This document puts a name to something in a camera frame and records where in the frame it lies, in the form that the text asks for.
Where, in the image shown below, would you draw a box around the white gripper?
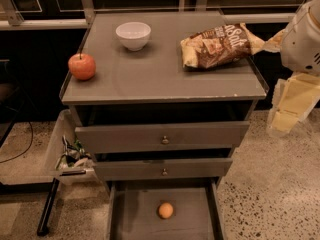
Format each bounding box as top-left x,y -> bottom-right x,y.
263,0 -> 320,137

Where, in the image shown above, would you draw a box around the small orange fruit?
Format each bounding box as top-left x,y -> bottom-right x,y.
158,202 -> 174,219

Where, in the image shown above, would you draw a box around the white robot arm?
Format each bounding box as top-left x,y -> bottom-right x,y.
264,0 -> 320,137

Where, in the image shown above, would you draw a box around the grey top drawer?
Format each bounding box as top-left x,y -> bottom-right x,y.
75,121 -> 249,154

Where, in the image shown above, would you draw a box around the grey drawer cabinet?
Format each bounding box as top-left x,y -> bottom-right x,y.
59,11 -> 270,187

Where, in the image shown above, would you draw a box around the grey middle drawer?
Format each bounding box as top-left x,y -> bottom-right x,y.
94,158 -> 232,181

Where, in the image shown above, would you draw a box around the grey open bottom drawer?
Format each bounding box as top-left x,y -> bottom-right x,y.
105,178 -> 227,240

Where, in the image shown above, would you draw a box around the brown chip bag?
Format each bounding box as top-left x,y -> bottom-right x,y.
180,23 -> 265,69

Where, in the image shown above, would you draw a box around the white ceramic bowl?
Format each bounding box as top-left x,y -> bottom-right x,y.
116,22 -> 151,51

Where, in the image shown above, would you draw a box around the red apple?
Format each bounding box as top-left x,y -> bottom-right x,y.
68,53 -> 96,81

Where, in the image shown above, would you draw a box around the clear plastic trash bin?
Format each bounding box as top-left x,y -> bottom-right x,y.
44,110 -> 97,185

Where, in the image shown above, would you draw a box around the black metal leg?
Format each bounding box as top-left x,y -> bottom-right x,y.
37,178 -> 59,236

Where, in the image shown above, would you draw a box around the black cable on floor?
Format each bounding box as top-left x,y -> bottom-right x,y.
0,120 -> 34,164

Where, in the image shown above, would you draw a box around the metal railing frame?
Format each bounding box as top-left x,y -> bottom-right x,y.
0,0 -> 311,26

